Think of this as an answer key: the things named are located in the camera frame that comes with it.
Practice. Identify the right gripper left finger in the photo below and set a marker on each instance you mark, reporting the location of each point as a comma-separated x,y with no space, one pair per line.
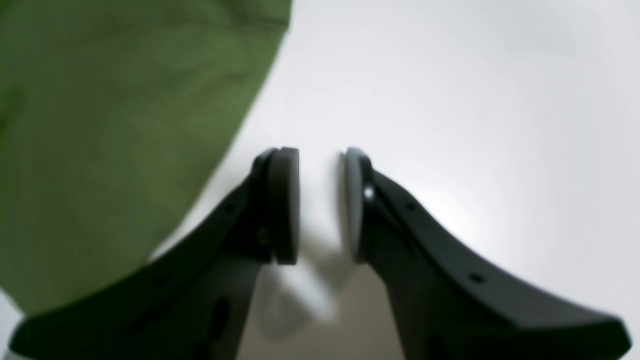
192,302

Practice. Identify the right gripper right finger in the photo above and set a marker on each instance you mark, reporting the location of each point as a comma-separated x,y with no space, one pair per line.
448,302

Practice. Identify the olive green T-shirt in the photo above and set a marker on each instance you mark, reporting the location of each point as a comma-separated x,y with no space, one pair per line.
114,114

